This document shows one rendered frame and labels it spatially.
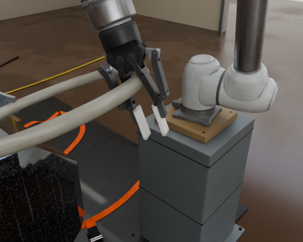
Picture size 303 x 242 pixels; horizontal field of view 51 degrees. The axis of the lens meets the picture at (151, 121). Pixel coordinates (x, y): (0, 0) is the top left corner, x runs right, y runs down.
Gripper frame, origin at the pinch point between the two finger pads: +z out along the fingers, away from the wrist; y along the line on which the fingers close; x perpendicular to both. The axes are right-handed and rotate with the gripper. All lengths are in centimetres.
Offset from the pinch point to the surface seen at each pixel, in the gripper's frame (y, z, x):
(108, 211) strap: 91, 84, -88
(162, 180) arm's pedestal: 36, 54, -66
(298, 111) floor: -33, 118, -266
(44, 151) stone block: 71, 18, -41
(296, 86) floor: -38, 113, -327
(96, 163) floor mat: 115, 70, -130
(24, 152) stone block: 71, 13, -32
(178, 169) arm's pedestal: 24, 47, -61
